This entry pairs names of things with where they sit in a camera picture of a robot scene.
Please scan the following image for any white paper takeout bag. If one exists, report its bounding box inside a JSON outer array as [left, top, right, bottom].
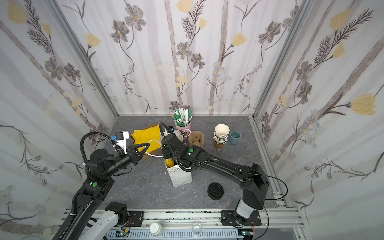
[[146, 134, 192, 188]]

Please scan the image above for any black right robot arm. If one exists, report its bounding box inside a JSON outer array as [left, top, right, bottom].
[[161, 133, 273, 227]]

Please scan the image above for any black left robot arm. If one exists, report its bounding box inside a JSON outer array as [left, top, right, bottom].
[[53, 132, 150, 240]]

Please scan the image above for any yellow paper napkin stack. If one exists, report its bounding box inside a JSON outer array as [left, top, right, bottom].
[[131, 124, 161, 154]]

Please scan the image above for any brown pulp carrier stack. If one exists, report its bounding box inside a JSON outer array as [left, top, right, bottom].
[[188, 131, 205, 148]]

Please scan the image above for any pink cup with straws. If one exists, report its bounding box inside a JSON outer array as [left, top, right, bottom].
[[173, 108, 193, 137]]

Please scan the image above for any stack of paper cups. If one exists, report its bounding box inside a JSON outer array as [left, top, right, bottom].
[[214, 124, 230, 150]]

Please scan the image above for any teal ceramic cup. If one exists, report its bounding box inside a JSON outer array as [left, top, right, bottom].
[[228, 131, 242, 145]]

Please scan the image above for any white round knob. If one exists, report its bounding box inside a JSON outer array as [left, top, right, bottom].
[[150, 222, 164, 237]]

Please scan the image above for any clear glass cup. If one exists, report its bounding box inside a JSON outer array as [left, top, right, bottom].
[[192, 222, 203, 236]]

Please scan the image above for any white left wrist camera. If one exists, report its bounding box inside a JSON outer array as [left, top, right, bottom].
[[111, 131, 130, 155]]

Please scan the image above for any white perforated cable tray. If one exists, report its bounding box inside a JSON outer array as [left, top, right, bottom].
[[65, 229, 244, 240]]

